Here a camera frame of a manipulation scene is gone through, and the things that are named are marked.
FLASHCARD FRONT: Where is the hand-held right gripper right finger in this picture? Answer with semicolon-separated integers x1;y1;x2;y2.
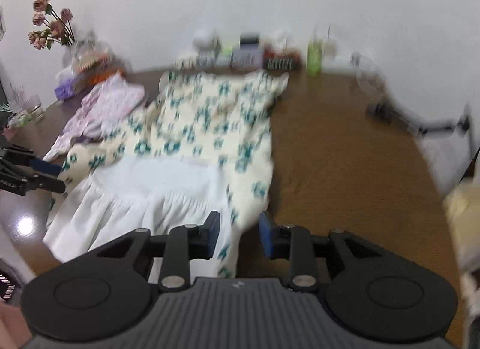
259;210;385;293

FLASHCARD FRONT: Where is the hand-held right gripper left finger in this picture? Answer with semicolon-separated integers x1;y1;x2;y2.
95;210;222;293

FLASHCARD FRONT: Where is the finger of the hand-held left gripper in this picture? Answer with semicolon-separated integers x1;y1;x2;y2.
4;146;62;177
22;174;66;193

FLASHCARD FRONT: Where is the pink floral garment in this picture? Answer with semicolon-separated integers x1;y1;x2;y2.
43;74;146;162

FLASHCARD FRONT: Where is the cream green floral garment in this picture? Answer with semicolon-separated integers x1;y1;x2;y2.
45;69;290;279

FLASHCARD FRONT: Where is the clear drinking glass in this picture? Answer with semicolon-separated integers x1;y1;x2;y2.
28;94;46;123

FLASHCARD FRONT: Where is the dark striped device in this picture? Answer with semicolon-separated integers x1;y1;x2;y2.
0;259;21;302

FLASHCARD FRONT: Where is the checked snack box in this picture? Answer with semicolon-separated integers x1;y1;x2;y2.
75;52;113;72

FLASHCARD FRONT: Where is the clear plastic snack bag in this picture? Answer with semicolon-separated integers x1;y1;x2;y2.
56;32;121;79

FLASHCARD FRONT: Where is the pink flower bouquet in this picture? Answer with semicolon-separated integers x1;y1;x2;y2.
28;0;77;50

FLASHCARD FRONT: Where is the person's pink clothing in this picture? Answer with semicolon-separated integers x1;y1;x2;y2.
0;304;32;349

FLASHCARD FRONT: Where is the red and black tissue box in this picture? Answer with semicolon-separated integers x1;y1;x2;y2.
263;49;302;71

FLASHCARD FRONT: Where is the grey tin box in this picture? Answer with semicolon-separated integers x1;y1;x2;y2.
230;47;263;71

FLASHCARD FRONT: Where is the green spray bottle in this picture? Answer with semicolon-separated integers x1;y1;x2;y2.
307;37;324;76

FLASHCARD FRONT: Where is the white robot speaker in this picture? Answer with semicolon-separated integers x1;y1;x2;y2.
193;28;219;66

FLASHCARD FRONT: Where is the black charger box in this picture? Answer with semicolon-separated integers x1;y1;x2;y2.
240;33;260;50

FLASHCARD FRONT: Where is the cream blurred cloth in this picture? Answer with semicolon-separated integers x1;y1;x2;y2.
442;178;480;320

